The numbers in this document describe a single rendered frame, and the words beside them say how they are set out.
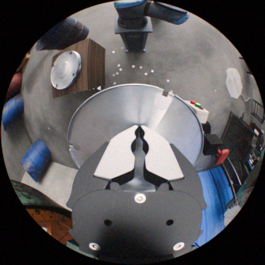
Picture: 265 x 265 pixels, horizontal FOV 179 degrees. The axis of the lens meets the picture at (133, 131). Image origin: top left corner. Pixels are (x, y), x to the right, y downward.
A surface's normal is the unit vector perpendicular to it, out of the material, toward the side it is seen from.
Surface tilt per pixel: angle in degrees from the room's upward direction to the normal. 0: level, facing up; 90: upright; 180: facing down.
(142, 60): 0
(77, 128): 2
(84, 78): 0
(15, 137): 90
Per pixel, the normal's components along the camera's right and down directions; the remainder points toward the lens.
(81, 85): -0.04, 0.54
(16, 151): 1.00, 0.04
